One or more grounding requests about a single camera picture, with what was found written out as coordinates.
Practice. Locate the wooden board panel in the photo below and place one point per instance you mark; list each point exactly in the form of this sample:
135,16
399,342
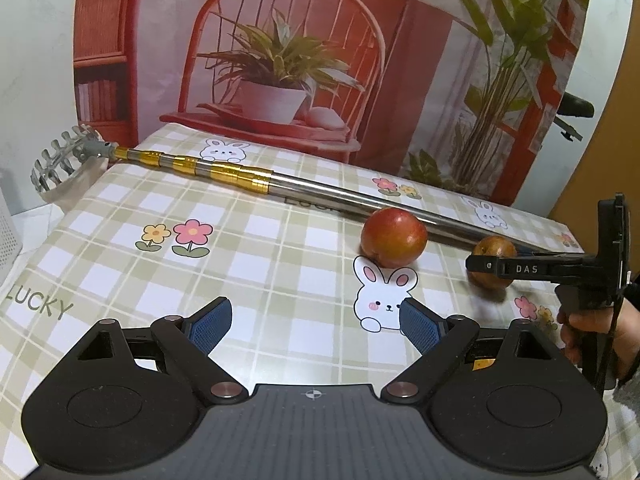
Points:
610,165

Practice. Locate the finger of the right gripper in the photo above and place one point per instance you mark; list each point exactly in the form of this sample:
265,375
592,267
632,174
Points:
551,265

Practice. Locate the dark red tomato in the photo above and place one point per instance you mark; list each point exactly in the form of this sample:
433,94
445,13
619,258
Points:
392,237

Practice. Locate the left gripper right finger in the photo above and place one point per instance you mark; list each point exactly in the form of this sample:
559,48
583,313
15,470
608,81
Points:
442,343

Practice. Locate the white plastic rack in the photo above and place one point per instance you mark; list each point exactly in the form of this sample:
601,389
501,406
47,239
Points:
11,244

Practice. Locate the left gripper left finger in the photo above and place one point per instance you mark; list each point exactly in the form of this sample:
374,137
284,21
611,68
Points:
186,344

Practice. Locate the telescopic metal pole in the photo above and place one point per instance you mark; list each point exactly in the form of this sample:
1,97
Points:
83,146

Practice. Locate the right hand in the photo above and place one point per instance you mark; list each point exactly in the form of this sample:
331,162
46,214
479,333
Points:
626,337

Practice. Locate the yellow lemon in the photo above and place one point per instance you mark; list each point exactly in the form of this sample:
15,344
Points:
481,364

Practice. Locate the printed room backdrop cloth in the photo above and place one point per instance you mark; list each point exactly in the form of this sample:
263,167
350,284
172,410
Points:
453,93

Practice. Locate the large brown red apple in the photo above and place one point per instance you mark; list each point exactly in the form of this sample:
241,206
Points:
492,246

